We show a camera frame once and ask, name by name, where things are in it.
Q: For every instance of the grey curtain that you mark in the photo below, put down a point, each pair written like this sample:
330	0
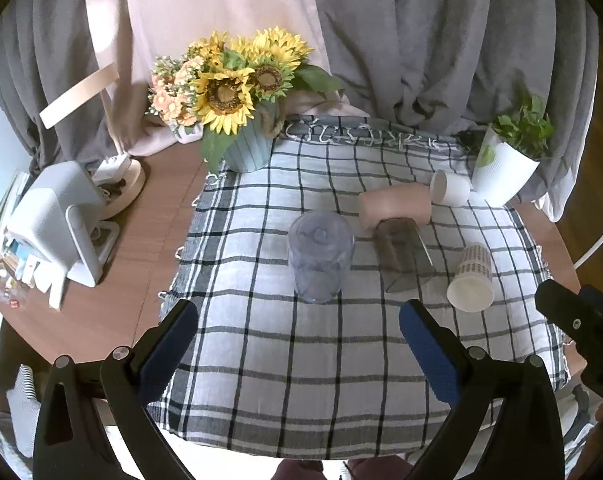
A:
431	35

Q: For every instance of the dark transparent cup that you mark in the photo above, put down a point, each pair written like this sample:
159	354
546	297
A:
401	255

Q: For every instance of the checked black white cloth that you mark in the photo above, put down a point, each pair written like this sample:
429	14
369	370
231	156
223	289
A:
331	360

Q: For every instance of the person's maroon trousers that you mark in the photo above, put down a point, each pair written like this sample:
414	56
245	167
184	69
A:
301	470

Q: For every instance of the pale pink curtain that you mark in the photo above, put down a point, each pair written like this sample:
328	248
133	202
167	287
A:
191	5

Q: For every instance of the pink flower bunch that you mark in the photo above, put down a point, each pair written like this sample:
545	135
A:
174	92

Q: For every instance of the white box appliance on stand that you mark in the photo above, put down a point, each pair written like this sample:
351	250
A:
46	210

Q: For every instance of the clear plastic cup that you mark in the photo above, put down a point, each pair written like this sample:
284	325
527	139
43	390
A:
319	260

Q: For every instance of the sunflower bouquet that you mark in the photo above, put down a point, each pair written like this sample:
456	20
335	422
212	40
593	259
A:
226	95

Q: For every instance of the white plant pot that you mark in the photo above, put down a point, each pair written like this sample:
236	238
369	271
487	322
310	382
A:
504	172

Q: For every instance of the light blue ribbed vase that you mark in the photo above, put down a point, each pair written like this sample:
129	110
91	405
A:
249	147

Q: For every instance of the white spiral notebook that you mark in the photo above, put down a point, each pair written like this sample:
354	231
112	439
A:
23	410

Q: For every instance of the white desk lamp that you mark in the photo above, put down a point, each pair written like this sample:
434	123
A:
126	180

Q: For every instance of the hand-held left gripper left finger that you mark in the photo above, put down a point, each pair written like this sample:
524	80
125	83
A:
174	340

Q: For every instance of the green leafy plant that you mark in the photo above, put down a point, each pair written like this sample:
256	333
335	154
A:
526	127

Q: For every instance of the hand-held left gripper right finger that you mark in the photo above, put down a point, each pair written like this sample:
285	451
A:
424	340

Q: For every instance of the small white cup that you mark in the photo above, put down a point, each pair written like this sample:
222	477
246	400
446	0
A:
449	189

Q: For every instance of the pink cup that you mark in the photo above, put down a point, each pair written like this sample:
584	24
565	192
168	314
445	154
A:
396	205

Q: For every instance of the clear plastic container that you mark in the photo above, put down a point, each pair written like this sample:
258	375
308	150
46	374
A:
1	282

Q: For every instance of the patterned paper cup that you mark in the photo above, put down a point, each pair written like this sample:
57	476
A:
474	280

